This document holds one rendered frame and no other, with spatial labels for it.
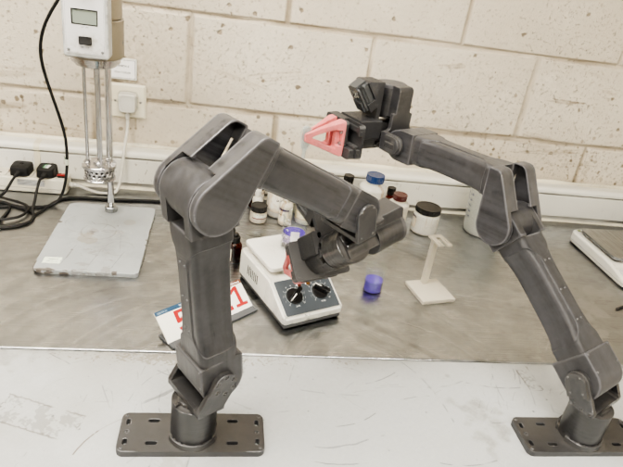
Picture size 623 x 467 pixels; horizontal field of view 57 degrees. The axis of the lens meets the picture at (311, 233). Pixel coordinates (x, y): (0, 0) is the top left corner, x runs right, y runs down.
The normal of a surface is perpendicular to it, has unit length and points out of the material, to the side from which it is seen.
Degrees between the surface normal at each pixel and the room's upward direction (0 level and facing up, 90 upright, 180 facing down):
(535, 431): 0
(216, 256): 100
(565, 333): 82
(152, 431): 0
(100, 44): 90
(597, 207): 90
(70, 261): 0
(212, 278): 92
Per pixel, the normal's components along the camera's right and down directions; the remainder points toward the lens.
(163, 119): 0.12, 0.47
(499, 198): -0.80, 0.18
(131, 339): 0.14, -0.88
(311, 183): 0.66, 0.39
